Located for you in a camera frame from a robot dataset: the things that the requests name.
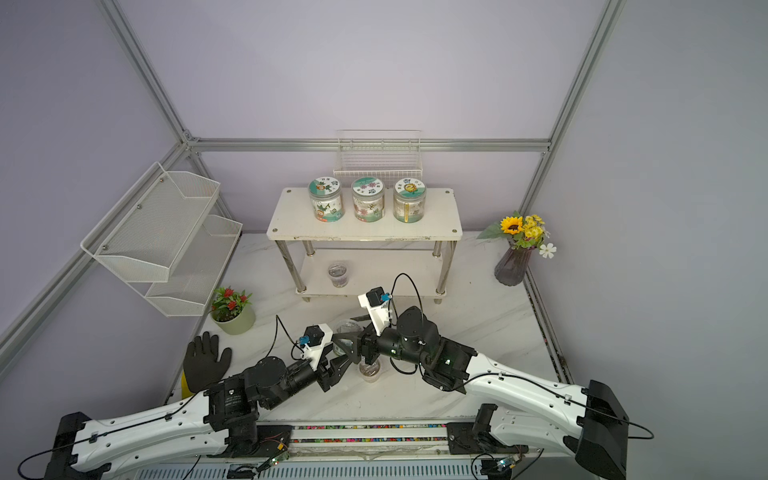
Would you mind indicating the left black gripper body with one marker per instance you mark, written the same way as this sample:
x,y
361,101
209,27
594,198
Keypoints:
x,y
300,376

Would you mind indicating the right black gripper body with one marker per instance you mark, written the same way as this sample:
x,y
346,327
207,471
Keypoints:
x,y
394,344

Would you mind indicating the small clear jar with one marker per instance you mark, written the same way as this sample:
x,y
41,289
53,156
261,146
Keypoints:
x,y
370,372
338,274
344,327

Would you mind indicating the seed jar sunflower lid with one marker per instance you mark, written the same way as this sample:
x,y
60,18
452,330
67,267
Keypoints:
x,y
409,197

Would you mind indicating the seed jar purple flower lid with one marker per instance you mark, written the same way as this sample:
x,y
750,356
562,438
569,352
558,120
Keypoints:
x,y
368,199

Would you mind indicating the seed jar green plant lid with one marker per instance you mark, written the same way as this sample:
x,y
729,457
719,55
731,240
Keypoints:
x,y
326,196

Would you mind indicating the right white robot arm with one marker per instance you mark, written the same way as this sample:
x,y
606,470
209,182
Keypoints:
x,y
588,422

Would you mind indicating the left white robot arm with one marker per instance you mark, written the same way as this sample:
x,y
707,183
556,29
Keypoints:
x,y
219,422

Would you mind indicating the white two-tier shelf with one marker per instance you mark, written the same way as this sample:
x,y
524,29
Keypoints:
x,y
374,252

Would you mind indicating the black rubber glove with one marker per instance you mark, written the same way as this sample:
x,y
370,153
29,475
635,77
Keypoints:
x,y
205,363

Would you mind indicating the small red flower pot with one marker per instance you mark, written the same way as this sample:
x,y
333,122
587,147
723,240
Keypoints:
x,y
232,311

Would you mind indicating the sunflower bouquet in dark vase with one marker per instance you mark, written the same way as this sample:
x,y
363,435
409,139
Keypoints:
x,y
524,235

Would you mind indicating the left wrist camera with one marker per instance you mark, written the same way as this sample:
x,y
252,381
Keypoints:
x,y
313,343

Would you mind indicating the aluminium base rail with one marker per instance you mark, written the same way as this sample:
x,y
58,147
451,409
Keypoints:
x,y
417,449

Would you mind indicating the white wire basket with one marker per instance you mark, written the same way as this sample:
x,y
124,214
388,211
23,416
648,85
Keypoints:
x,y
389,155

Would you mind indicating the white mesh wall rack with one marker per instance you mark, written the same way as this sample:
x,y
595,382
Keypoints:
x,y
165,242

